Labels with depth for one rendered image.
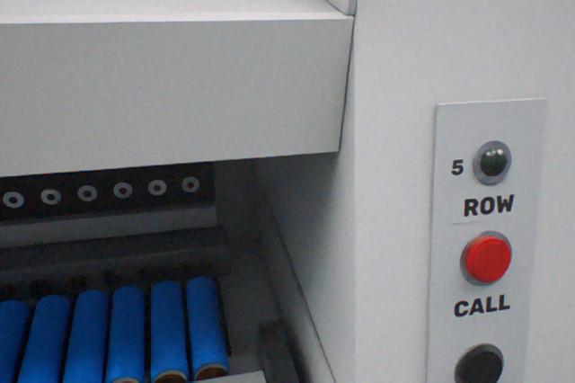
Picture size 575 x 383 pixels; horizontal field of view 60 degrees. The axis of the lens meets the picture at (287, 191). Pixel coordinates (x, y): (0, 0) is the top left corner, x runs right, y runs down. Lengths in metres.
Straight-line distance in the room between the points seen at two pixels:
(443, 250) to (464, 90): 0.05
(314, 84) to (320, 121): 0.01
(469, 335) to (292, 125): 0.10
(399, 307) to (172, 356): 0.13
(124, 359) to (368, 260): 0.14
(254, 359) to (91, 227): 0.13
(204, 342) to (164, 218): 0.09
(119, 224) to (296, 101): 0.20
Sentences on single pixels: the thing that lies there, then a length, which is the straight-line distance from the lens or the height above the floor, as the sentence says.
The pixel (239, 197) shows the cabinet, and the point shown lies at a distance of 0.36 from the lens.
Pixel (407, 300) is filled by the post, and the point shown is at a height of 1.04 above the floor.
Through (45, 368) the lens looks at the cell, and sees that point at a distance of 0.28.
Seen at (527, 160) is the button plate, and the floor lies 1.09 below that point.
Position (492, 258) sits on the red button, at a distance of 0.18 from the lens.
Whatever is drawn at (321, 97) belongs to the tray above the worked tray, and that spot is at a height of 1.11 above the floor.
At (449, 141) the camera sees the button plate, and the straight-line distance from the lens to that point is 0.17.
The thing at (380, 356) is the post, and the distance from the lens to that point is 0.19.
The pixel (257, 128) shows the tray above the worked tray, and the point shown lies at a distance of 0.16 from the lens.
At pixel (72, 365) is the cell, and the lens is 0.27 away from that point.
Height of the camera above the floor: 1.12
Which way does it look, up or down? 14 degrees down
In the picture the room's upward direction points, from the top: 2 degrees counter-clockwise
